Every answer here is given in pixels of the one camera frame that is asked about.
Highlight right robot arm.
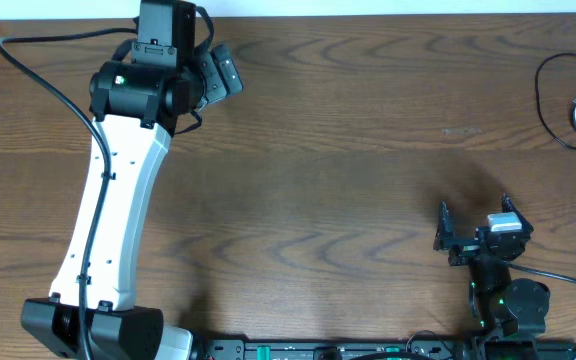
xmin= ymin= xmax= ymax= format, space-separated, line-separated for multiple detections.
xmin=433 ymin=195 xmax=550 ymax=359

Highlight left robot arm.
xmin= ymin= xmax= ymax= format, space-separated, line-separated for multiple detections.
xmin=21 ymin=1 xmax=243 ymax=359

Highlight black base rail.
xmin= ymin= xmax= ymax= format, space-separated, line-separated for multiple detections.
xmin=189 ymin=336 xmax=576 ymax=360

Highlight left camera black cable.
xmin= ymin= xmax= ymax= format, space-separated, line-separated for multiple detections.
xmin=0 ymin=27 xmax=139 ymax=360

